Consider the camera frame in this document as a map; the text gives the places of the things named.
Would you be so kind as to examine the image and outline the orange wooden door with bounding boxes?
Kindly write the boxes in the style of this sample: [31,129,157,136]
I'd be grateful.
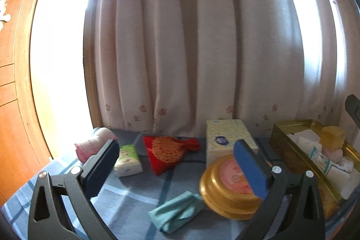
[1,0,52,203]

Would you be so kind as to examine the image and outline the teal cloth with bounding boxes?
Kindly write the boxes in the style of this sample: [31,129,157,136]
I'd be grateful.
[148,191,204,234]

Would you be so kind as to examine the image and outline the pink floral curtain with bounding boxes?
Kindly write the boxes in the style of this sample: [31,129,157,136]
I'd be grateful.
[94,0,359,139]

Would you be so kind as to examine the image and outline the white flower door ornament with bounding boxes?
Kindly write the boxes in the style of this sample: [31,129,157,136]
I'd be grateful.
[0,0,11,31]

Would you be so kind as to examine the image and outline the yellow sponge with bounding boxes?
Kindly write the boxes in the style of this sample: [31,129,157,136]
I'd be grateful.
[320,126,345,150]

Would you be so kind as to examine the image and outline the green tissue packet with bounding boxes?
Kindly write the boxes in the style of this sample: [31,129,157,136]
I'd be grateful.
[113,144,143,177]

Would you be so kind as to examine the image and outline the round gold tin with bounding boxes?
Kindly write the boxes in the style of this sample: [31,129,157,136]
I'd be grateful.
[200,155,262,220]

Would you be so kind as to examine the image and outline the yellow tissue pack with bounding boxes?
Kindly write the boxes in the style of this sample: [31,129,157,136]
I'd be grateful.
[206,119,259,168]

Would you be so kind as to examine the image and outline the white gauze roll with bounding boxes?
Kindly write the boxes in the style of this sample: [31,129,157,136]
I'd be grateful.
[296,137,322,156]

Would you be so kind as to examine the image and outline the cotton swab packet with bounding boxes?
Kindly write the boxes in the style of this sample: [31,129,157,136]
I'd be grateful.
[309,148,349,175]

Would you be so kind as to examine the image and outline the red embroidered pouch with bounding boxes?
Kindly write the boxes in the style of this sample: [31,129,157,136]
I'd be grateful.
[143,136,201,175]

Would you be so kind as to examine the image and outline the white cotton balls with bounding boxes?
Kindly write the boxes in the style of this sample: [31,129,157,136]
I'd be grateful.
[338,157,354,173]

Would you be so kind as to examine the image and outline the pink fluffy puff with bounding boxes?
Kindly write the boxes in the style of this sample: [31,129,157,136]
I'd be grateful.
[322,146,343,164]

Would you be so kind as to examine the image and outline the gold rectangular tin tray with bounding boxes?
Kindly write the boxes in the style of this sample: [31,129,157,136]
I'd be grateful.
[269,119,359,220]

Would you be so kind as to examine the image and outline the pink rolled towel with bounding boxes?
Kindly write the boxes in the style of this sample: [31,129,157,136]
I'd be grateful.
[74,127,117,163]

